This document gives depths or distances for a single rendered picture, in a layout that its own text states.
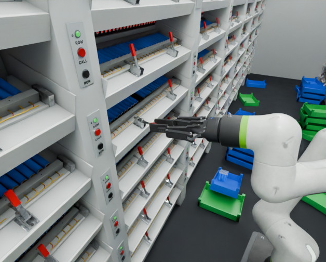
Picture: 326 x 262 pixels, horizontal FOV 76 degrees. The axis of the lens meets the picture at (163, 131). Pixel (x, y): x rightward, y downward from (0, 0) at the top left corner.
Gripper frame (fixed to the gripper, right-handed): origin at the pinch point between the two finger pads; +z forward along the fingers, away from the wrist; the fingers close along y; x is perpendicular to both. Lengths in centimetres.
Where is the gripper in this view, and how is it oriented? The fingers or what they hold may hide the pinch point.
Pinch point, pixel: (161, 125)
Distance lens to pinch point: 71.3
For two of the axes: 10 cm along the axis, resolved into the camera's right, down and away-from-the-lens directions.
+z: -8.7, -0.8, 4.8
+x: -1.7, -8.7, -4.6
